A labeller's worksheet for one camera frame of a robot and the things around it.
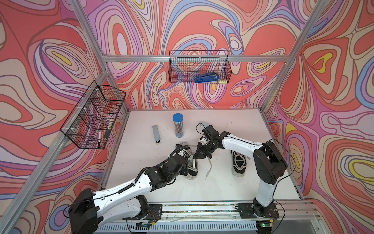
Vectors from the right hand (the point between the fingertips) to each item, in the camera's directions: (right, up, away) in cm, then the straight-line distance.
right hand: (194, 160), depth 85 cm
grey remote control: (-25, +12, +12) cm, 30 cm away
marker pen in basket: (-49, +13, -12) cm, 52 cm away
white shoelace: (+10, -7, +4) cm, 13 cm away
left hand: (-2, 0, -7) cm, 7 cm away
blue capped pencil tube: (-10, +25, +6) cm, 27 cm away
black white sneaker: (-2, -5, -5) cm, 7 cm away
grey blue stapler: (+8, +20, +27) cm, 35 cm away
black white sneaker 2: (+26, -3, -3) cm, 26 cm away
